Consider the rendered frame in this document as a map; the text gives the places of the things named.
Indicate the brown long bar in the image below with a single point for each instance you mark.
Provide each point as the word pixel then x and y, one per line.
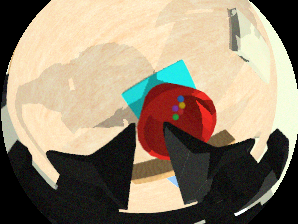
pixel 149 171

